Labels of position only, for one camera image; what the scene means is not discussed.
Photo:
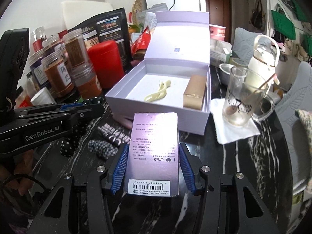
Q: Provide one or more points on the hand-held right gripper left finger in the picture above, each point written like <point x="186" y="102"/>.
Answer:
<point x="119" y="173"/>

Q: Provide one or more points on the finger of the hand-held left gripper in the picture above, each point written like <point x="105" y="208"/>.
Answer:
<point x="85" y="117"/>
<point x="72" y="106"/>

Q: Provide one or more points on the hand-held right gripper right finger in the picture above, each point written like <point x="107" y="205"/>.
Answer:
<point x="187" y="170"/>

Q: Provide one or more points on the gingham scrunchie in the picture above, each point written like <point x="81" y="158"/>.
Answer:
<point x="101" y="148"/>

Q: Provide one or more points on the polka dot scrunchie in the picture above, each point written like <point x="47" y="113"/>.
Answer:
<point x="69" y="143"/>

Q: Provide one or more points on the long black carton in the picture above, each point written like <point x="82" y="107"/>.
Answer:
<point x="112" y="136"/>

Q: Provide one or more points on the iridescent purple box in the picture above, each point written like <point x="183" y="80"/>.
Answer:
<point x="152" y="151"/>

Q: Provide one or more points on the cream hair clip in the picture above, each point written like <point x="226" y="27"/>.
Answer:
<point x="157" y="93"/>

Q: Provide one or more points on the gold box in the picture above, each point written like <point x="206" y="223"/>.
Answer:
<point x="195" y="92"/>

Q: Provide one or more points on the lavender gift box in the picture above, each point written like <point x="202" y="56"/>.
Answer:
<point x="175" y="43"/>

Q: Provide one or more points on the person's left hand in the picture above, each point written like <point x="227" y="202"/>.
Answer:
<point x="25" y="165"/>

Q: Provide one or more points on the short jar orange powder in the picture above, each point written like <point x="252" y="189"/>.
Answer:
<point x="87" y="82"/>

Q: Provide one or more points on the rubber-banded jar brown powder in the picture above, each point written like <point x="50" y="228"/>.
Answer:
<point x="58" y="78"/>

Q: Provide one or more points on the red label spice bottle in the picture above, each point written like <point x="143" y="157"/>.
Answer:
<point x="23" y="101"/>

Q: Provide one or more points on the purple label jar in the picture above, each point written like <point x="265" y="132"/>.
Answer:
<point x="39" y="73"/>

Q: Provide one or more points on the black lid seed jar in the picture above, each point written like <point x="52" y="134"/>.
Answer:
<point x="30" y="82"/>

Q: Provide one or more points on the red canister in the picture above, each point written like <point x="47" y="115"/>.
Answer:
<point x="106" y="63"/>

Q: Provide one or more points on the tall jar brown powder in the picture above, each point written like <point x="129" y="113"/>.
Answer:
<point x="75" y="48"/>

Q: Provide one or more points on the white napkin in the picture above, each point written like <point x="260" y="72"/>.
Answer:
<point x="234" y="134"/>

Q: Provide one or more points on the dark tea jar white label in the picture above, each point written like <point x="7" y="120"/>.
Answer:
<point x="52" y="46"/>

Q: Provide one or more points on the metal spoon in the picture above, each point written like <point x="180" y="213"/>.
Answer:
<point x="230" y="111"/>

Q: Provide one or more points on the red label clear jar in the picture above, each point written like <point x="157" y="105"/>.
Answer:
<point x="39" y="40"/>

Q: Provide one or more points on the glass mug cartoon print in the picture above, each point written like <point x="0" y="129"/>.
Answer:
<point x="238" y="107"/>

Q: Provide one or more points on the black coffee bag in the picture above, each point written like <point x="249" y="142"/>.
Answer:
<point x="109" y="26"/>

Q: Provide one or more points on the red snack bag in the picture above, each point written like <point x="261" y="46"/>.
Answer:
<point x="141" y="41"/>

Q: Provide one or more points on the white foam board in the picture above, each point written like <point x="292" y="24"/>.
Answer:
<point x="85" y="12"/>

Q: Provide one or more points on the metal bowl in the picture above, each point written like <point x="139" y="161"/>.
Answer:
<point x="225" y="74"/>

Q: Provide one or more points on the woven straw fan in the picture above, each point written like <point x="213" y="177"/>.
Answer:
<point x="139" y="9"/>

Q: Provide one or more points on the crumpled clear plastic bags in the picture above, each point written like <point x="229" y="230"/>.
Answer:
<point x="151" y="18"/>

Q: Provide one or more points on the grey quilted chair back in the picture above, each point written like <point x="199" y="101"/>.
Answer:
<point x="296" y="92"/>
<point x="245" y="41"/>

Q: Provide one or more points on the red paper cup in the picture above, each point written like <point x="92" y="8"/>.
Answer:
<point x="217" y="33"/>

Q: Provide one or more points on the white fridge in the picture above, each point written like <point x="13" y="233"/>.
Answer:
<point x="187" y="2"/>

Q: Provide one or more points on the brown door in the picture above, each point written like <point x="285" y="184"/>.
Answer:
<point x="217" y="7"/>

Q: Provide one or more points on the brown handbag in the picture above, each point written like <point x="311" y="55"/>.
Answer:
<point x="258" y="15"/>

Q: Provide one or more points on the green tote bag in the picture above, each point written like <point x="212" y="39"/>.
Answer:
<point x="307" y="45"/>
<point x="284" y="24"/>
<point x="298" y="8"/>

